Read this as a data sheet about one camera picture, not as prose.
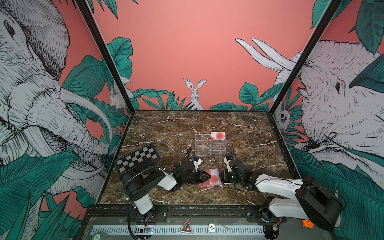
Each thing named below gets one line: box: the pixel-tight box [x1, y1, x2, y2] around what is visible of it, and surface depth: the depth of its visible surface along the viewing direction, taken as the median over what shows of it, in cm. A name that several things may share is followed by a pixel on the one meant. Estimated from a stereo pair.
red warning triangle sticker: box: [180, 217, 194, 235], surface depth 71 cm
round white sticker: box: [208, 223, 216, 233], surface depth 71 cm
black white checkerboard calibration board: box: [114, 144, 160, 174], surface depth 94 cm
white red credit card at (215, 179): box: [205, 168, 222, 187], surface depth 87 cm
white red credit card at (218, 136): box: [210, 131, 226, 141], surface depth 97 cm
